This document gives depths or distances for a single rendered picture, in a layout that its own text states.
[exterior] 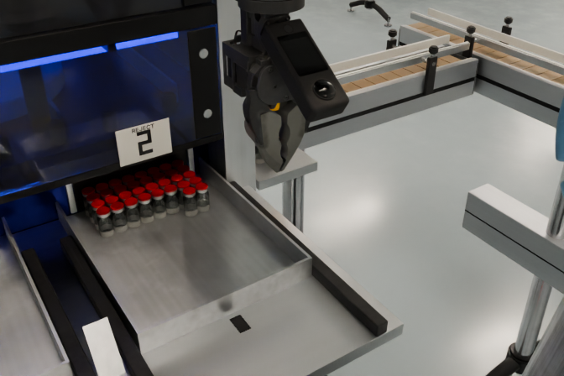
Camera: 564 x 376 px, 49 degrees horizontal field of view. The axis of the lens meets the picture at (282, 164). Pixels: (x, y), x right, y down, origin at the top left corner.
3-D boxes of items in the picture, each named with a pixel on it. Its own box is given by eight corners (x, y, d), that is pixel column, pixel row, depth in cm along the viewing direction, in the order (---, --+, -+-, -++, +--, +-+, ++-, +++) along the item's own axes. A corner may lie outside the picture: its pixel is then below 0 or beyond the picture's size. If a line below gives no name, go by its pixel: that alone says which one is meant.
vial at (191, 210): (182, 212, 103) (180, 189, 100) (194, 207, 104) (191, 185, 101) (188, 218, 101) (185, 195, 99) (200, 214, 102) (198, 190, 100)
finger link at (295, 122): (279, 148, 80) (279, 81, 75) (305, 168, 76) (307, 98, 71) (258, 154, 79) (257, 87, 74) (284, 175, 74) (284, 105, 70)
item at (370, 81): (231, 177, 119) (227, 102, 111) (195, 144, 131) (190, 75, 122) (477, 96, 151) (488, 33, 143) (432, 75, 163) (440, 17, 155)
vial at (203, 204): (194, 207, 104) (192, 185, 101) (206, 203, 105) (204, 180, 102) (201, 214, 102) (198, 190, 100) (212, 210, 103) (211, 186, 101)
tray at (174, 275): (59, 220, 101) (54, 202, 99) (201, 173, 113) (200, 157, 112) (141, 354, 77) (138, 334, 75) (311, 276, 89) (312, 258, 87)
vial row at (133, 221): (97, 232, 98) (93, 208, 95) (200, 197, 106) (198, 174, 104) (102, 239, 96) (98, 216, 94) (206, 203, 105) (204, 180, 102)
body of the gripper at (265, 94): (276, 75, 77) (276, -23, 71) (316, 101, 71) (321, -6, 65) (221, 90, 73) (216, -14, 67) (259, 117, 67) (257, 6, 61)
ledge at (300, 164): (221, 158, 122) (221, 149, 121) (278, 141, 128) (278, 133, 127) (258, 190, 112) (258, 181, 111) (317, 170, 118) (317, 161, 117)
